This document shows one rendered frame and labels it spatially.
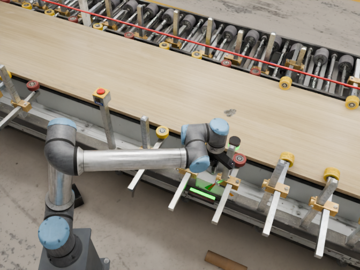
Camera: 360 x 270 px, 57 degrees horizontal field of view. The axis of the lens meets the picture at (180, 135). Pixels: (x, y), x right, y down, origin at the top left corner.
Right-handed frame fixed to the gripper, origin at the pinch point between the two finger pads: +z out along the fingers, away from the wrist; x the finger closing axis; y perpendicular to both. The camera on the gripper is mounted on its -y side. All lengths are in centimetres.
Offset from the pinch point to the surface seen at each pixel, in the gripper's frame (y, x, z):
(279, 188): -34.2, -7.1, 1.5
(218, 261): -17, 6, 92
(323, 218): -58, 0, 3
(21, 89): 164, -27, 28
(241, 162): -10.6, -19.6, 7.6
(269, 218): -33.7, 11.2, 3.0
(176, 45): 75, -114, 11
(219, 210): -9.2, 12.4, 13.2
